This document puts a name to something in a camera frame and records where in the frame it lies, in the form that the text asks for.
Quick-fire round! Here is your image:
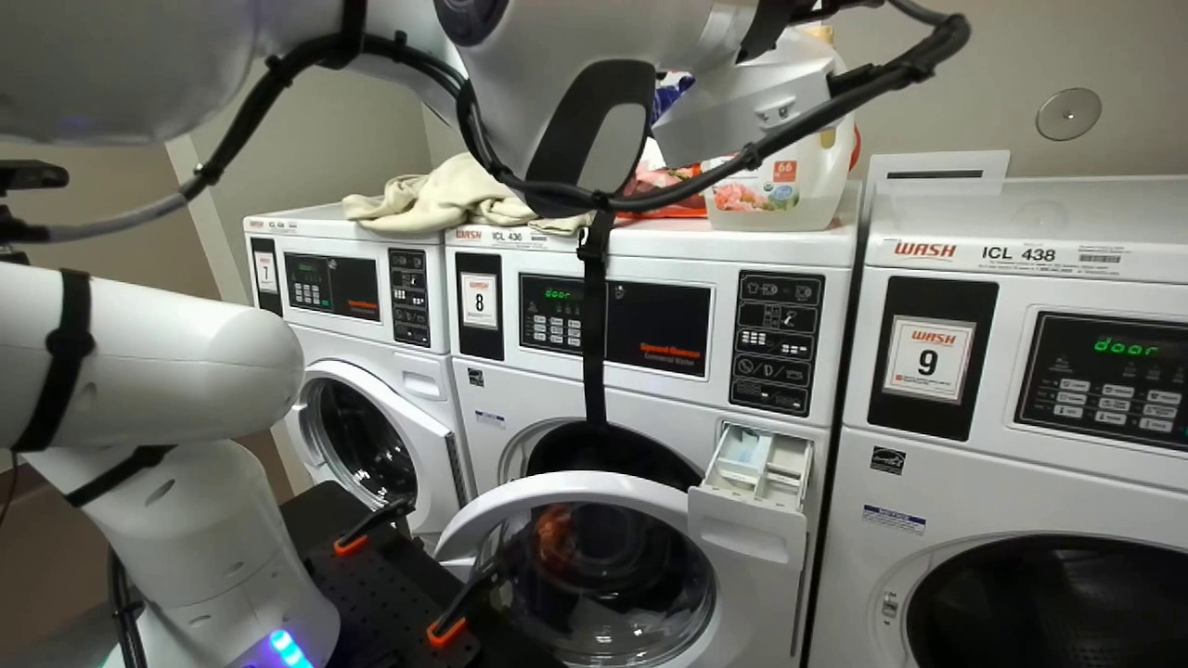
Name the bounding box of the translucent white detergent bottle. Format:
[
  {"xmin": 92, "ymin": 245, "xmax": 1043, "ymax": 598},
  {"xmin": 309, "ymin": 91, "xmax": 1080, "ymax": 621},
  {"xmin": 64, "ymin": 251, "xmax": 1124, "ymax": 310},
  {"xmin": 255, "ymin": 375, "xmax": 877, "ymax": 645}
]
[{"xmin": 700, "ymin": 23, "xmax": 866, "ymax": 235}]

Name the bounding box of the dark orange laundry pile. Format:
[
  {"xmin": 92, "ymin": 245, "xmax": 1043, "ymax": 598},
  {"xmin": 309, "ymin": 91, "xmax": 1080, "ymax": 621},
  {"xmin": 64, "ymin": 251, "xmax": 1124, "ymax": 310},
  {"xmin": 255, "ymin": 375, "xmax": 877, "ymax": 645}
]
[{"xmin": 505, "ymin": 428, "xmax": 707, "ymax": 622}]

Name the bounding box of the white washing machine unnumbered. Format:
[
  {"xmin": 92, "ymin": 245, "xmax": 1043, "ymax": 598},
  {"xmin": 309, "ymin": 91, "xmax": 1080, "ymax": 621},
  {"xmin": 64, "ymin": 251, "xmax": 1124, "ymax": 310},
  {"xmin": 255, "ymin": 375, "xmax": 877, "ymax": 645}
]
[{"xmin": 242, "ymin": 201, "xmax": 469, "ymax": 543}]

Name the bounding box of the white wrist camera mount plate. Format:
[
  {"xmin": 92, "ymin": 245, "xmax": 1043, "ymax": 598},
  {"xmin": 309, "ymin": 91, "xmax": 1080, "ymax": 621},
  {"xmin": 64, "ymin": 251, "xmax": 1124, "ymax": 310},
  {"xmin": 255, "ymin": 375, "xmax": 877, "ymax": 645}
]
[{"xmin": 651, "ymin": 50, "xmax": 847, "ymax": 172}]

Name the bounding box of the white detergent drawer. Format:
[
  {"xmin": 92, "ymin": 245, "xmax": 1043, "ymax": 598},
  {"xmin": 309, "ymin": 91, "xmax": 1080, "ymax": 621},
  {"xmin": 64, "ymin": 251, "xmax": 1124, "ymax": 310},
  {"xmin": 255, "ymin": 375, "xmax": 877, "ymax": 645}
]
[{"xmin": 686, "ymin": 418, "xmax": 819, "ymax": 572}]

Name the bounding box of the black panel numbered 9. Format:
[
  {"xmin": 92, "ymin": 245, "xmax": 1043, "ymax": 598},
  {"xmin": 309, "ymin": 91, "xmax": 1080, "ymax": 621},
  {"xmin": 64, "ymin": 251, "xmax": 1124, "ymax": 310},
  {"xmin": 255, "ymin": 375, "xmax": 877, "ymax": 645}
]
[{"xmin": 866, "ymin": 276, "xmax": 1003, "ymax": 440}]

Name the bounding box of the floral patterned cloth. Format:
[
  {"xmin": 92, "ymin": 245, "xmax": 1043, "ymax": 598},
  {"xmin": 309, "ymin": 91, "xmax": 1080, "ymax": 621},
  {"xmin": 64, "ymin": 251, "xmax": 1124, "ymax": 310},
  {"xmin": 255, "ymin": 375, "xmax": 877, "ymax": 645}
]
[{"xmin": 611, "ymin": 123, "xmax": 866, "ymax": 222}]

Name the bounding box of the black panel numbered 8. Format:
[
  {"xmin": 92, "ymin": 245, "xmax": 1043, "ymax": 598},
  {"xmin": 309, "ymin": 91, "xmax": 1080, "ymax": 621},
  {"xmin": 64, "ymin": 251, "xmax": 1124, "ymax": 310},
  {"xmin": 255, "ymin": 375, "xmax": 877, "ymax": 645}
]
[{"xmin": 454, "ymin": 247, "xmax": 507, "ymax": 365}]

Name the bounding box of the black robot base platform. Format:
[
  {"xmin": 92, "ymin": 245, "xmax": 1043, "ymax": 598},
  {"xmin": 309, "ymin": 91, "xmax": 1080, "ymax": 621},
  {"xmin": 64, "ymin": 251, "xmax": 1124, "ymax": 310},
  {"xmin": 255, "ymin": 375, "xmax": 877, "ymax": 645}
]
[{"xmin": 274, "ymin": 480, "xmax": 566, "ymax": 668}]

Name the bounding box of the black hanging garment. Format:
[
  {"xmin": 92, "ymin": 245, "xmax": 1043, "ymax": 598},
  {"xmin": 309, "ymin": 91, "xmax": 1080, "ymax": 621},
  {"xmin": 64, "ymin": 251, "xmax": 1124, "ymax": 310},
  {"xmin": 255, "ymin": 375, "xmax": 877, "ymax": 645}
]
[{"xmin": 570, "ymin": 201, "xmax": 622, "ymax": 428}]

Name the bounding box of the blue patterned laundry bag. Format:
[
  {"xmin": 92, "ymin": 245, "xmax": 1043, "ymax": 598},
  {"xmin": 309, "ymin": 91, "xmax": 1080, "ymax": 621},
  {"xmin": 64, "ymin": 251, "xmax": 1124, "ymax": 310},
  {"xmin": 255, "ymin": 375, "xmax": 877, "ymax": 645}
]
[{"xmin": 651, "ymin": 67, "xmax": 696, "ymax": 118}]

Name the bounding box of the white card slot box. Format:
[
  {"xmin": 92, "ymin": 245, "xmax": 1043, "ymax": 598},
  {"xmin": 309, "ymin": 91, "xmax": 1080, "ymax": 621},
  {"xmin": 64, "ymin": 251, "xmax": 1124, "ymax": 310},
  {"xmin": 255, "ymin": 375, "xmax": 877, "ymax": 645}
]
[{"xmin": 861, "ymin": 146, "xmax": 1016, "ymax": 211}]

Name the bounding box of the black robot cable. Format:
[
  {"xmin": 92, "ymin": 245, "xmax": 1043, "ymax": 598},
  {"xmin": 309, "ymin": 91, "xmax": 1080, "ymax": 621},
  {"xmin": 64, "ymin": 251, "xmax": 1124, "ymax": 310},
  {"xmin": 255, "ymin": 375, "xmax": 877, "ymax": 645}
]
[{"xmin": 49, "ymin": 0, "xmax": 975, "ymax": 245}]

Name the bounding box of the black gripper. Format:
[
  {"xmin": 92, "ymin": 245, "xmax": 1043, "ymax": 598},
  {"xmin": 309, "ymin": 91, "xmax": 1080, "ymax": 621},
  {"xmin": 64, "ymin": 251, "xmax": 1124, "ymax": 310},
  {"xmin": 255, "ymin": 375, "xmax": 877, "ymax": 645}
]
[{"xmin": 735, "ymin": 0, "xmax": 857, "ymax": 58}]

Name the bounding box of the white washing machine numbered 8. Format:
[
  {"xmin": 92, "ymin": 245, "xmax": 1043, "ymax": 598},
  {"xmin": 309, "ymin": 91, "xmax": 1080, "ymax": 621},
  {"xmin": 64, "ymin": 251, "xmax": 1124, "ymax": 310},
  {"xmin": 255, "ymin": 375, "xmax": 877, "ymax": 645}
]
[{"xmin": 436, "ymin": 215, "xmax": 866, "ymax": 668}]

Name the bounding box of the white washing machine numbered 9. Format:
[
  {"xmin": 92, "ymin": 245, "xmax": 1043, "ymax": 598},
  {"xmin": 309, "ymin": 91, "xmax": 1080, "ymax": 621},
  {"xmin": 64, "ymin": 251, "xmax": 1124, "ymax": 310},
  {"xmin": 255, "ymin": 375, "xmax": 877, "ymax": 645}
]
[{"xmin": 800, "ymin": 172, "xmax": 1188, "ymax": 668}]

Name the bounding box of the black clamp orange tip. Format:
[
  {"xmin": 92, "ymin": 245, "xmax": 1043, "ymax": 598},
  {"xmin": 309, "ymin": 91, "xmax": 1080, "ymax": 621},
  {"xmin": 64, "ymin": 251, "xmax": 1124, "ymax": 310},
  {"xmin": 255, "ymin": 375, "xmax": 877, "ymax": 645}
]
[
  {"xmin": 331, "ymin": 492, "xmax": 410, "ymax": 564},
  {"xmin": 423, "ymin": 556, "xmax": 512, "ymax": 655}
]

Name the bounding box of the round glass washer door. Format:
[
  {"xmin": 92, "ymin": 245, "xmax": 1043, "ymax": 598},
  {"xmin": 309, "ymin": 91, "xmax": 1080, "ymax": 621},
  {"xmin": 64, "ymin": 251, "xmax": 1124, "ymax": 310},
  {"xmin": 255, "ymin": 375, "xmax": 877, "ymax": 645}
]
[
  {"xmin": 431, "ymin": 469, "xmax": 719, "ymax": 668},
  {"xmin": 278, "ymin": 355, "xmax": 469, "ymax": 537}
]

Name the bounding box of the cream cloth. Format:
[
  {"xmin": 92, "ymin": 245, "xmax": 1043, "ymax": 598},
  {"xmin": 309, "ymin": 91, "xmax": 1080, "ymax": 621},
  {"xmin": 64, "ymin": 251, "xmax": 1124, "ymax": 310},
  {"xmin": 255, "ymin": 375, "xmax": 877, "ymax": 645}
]
[{"xmin": 337, "ymin": 147, "xmax": 599, "ymax": 236}]

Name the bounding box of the round grey wall plate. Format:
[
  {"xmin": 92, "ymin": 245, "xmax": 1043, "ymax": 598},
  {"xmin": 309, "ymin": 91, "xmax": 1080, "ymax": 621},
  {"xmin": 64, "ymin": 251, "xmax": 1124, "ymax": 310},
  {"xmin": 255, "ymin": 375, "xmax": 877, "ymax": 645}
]
[{"xmin": 1034, "ymin": 85, "xmax": 1105, "ymax": 146}]

